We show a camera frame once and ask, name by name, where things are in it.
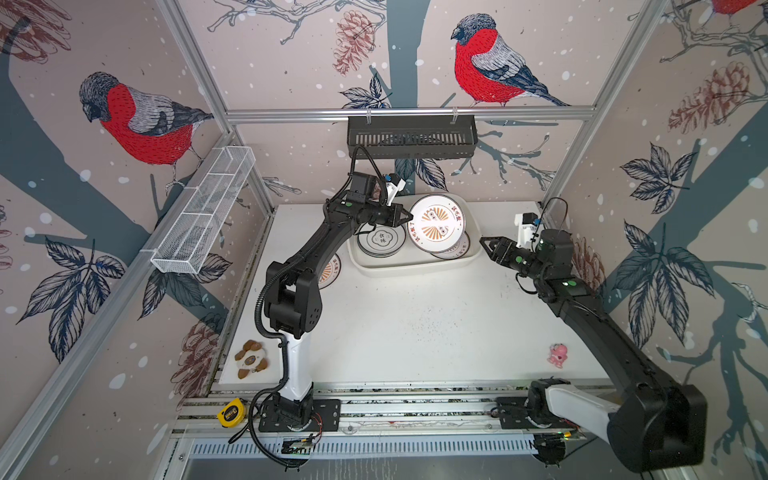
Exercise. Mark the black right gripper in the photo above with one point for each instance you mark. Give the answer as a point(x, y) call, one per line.
point(501, 250)

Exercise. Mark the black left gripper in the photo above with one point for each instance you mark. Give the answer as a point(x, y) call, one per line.
point(394, 213)

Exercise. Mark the white green-rim plate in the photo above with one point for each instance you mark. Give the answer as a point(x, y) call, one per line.
point(383, 241)

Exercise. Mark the orange sunburst plate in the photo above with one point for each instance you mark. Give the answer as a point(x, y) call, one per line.
point(438, 223)
point(331, 272)
point(457, 251)

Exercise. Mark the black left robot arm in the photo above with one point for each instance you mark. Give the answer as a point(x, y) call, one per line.
point(289, 306)

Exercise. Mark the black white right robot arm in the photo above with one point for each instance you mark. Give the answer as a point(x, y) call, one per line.
point(660, 423)

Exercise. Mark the white plastic bin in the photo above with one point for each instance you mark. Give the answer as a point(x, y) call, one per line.
point(410, 260)

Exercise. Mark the pink small toy figure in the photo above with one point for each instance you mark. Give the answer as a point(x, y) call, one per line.
point(558, 355)

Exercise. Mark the brown small object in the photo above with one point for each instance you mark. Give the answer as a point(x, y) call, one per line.
point(250, 359)

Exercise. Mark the small circuit board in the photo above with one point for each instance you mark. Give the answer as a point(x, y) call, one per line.
point(297, 447)

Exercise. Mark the yellow tape measure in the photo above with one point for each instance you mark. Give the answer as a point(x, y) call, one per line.
point(232, 414)

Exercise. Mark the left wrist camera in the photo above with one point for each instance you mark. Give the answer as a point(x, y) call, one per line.
point(394, 184)

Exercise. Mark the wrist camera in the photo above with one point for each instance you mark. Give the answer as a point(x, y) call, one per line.
point(394, 184)
point(527, 224)

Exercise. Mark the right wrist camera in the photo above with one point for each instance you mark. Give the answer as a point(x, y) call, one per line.
point(527, 224)

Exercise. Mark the black hanging wire shelf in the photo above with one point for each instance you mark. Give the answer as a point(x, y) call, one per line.
point(414, 137)

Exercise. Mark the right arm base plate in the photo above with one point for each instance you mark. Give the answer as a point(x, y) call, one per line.
point(521, 413)

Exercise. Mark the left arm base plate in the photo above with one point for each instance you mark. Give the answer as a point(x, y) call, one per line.
point(318, 415)

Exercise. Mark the white wire mesh basket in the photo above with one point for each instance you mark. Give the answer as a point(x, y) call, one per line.
point(193, 233)

